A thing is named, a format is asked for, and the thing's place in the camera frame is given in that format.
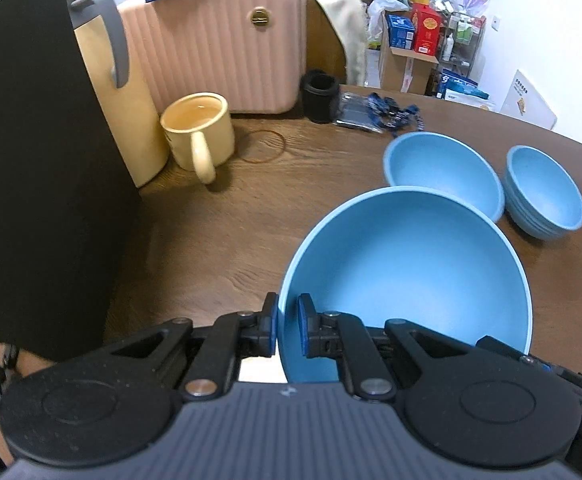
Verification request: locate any blue bowl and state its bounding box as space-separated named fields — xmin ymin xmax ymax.
xmin=383 ymin=132 xmax=504 ymax=222
xmin=501 ymin=145 xmax=582 ymax=240
xmin=278 ymin=186 xmax=533 ymax=382

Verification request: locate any yellow mug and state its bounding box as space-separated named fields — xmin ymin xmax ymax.
xmin=160 ymin=92 xmax=235 ymax=185

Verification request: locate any black paper bag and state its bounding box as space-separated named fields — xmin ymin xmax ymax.
xmin=0 ymin=0 xmax=139 ymax=361

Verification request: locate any black cup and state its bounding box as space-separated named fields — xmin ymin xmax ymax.
xmin=301 ymin=70 xmax=340 ymax=124

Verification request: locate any pink suitcase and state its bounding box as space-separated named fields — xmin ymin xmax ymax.
xmin=119 ymin=0 xmax=306 ymax=115

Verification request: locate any blue carton box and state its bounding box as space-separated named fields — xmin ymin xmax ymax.
xmin=387 ymin=14 xmax=415 ymax=50

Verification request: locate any red carton box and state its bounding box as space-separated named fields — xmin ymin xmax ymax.
xmin=411 ymin=3 xmax=442 ymax=56

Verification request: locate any beige cloth on chair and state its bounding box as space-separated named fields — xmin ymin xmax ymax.
xmin=315 ymin=0 xmax=367 ymax=87

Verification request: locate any yellow thermos jug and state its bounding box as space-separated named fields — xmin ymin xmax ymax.
xmin=67 ymin=0 xmax=169 ymax=188

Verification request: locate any blue lanyard bundle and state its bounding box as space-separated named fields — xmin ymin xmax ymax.
xmin=334 ymin=91 xmax=426 ymax=137

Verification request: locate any wire storage rack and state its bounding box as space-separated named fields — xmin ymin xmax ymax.
xmin=438 ymin=11 xmax=486 ymax=77

